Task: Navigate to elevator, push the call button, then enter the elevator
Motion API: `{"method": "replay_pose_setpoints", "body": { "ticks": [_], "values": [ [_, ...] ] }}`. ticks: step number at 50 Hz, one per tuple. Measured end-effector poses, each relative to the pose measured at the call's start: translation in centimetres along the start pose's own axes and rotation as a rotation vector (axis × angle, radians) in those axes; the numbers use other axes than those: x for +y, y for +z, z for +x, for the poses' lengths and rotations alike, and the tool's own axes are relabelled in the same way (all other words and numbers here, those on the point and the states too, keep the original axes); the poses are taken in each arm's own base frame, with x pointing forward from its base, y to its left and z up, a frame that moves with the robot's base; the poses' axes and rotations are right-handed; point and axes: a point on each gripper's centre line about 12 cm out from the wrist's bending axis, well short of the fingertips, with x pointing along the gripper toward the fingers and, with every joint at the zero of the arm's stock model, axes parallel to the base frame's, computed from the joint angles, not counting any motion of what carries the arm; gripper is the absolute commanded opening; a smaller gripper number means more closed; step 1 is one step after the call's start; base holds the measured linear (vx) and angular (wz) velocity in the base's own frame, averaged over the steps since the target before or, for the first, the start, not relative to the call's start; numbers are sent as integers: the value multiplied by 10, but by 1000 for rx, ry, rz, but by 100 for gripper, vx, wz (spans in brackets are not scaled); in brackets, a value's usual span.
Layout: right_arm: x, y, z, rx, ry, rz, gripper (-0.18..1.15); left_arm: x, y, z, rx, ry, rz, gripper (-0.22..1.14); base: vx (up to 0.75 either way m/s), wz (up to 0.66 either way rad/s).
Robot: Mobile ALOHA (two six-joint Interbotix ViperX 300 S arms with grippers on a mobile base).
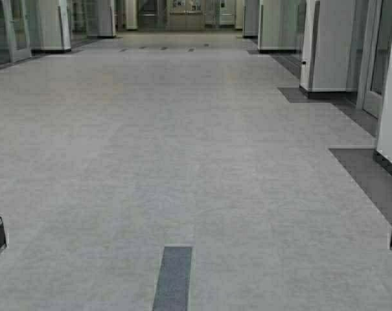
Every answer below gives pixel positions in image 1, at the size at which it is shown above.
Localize double door at hallway end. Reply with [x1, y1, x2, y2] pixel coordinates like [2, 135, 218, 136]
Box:
[167, 0, 205, 31]

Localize glass door right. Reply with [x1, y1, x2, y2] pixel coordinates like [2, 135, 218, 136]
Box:
[357, 0, 392, 119]

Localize glass door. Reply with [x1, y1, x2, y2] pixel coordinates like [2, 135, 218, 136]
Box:
[0, 0, 31, 65]
[357, 0, 392, 119]

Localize glass door left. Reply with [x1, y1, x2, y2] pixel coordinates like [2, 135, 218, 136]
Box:
[0, 0, 31, 65]

